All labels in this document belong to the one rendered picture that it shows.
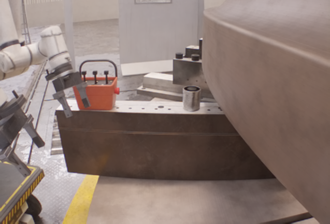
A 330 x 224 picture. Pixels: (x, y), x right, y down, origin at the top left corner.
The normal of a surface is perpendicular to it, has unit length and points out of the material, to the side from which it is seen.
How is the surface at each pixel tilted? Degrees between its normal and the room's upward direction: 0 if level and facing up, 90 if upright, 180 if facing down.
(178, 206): 0
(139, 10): 90
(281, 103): 90
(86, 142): 90
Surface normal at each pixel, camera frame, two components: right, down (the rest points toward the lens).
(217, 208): 0.00, -0.93
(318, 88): -0.97, 0.09
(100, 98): -0.01, 0.48
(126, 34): 0.30, 0.36
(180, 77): -0.44, 0.33
